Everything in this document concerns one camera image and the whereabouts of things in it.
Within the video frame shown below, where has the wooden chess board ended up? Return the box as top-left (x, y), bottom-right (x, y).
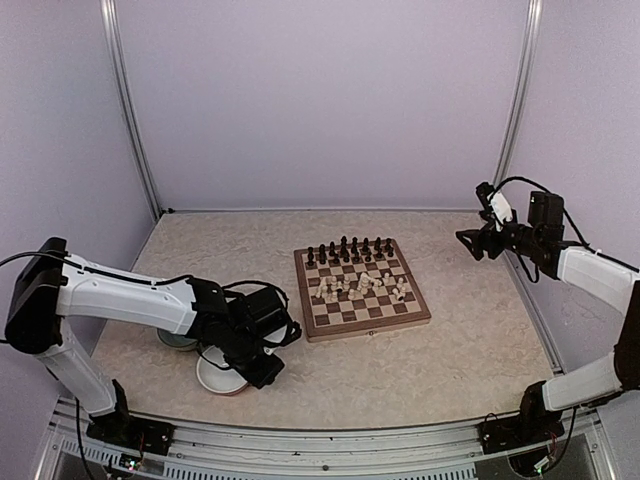
top-left (294, 238), bottom-right (432, 342)

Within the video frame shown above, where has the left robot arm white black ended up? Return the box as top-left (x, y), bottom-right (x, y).
top-left (4, 237), bottom-right (301, 445)

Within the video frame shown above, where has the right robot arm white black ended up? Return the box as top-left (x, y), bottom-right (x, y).
top-left (456, 183), bottom-right (639, 444)

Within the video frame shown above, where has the black chess pieces row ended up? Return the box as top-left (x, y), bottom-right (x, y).
top-left (300, 236), bottom-right (399, 269)

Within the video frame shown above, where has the white ceramic bowl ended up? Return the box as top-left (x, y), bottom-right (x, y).
top-left (196, 346), bottom-right (249, 396)

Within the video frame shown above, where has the green glass bowl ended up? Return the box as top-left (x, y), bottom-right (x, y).
top-left (156, 329), bottom-right (197, 352)

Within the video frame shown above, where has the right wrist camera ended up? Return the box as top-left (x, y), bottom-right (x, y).
top-left (476, 182), bottom-right (514, 231)

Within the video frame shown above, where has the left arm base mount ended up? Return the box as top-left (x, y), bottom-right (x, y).
top-left (87, 417), bottom-right (175, 456)

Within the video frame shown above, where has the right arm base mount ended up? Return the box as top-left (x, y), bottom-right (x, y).
top-left (477, 415), bottom-right (565, 455)

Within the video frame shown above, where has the front aluminium rail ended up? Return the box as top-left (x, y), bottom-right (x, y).
top-left (34, 397), bottom-right (616, 480)

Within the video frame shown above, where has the right aluminium frame post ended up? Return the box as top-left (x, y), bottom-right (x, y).
top-left (493, 0), bottom-right (544, 183)

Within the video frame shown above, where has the aluminium frame post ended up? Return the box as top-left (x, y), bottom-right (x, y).
top-left (100, 0), bottom-right (163, 222)
top-left (493, 0), bottom-right (544, 183)

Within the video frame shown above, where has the left aluminium frame post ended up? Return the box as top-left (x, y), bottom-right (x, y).
top-left (100, 0), bottom-right (163, 222)

